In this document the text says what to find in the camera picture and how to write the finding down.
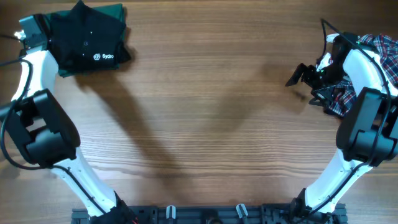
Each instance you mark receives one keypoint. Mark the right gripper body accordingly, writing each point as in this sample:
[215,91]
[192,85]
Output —
[310,74]

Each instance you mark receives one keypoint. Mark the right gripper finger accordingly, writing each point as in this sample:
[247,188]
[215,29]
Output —
[294,79]
[322,96]

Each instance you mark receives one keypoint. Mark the black t-shirt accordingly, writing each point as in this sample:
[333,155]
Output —
[87,40]

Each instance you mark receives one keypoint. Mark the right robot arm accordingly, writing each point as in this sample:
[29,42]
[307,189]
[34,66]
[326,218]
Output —
[356,81]

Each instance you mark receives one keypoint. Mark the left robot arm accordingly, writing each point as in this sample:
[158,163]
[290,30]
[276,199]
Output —
[45,135]

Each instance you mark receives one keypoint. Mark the folded green cloth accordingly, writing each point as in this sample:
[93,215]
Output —
[119,18]

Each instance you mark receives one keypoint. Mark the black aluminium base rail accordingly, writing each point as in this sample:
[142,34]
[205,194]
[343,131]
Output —
[264,214]

